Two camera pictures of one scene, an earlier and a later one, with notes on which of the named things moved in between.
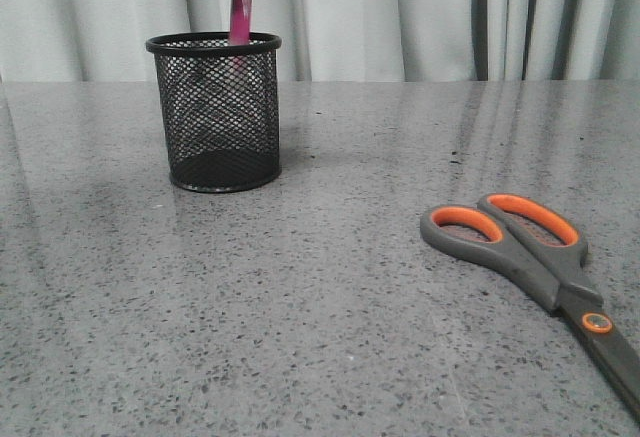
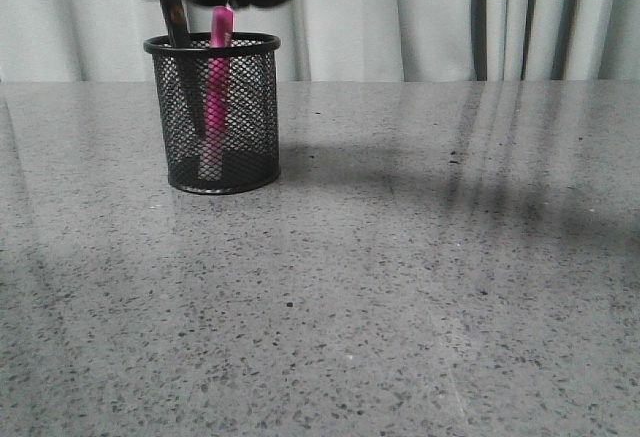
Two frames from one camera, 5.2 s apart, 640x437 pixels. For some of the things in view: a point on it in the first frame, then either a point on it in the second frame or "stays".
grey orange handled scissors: x=548 y=251 to x=179 y=35
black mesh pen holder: x=221 y=109 stays
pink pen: x=240 y=12 to x=211 y=161
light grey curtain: x=338 y=19 stays
